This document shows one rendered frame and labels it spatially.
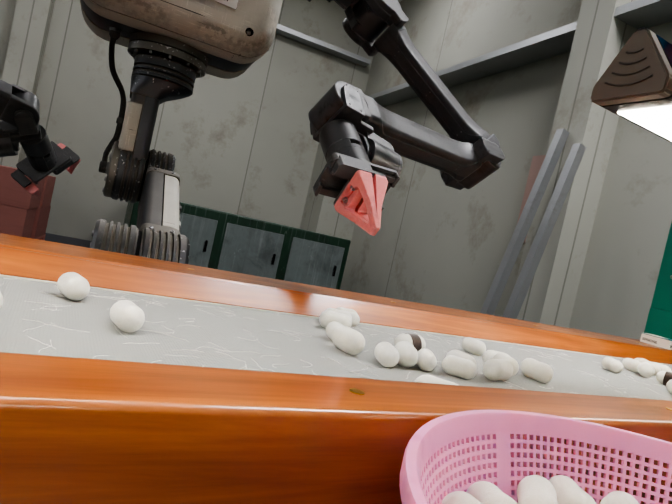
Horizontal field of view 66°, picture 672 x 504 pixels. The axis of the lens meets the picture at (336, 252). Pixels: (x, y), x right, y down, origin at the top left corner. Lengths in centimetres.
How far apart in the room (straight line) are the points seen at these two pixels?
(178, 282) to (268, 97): 683
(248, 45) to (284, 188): 640
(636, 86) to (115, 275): 55
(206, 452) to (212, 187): 690
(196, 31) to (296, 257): 426
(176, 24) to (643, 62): 68
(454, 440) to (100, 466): 15
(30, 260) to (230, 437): 38
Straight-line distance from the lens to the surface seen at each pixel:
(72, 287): 48
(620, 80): 62
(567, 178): 371
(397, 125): 88
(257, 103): 732
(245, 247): 496
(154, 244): 74
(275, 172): 730
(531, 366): 59
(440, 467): 25
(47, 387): 22
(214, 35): 97
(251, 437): 23
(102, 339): 39
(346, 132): 74
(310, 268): 518
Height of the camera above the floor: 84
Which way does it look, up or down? 2 degrees down
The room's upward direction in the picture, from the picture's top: 13 degrees clockwise
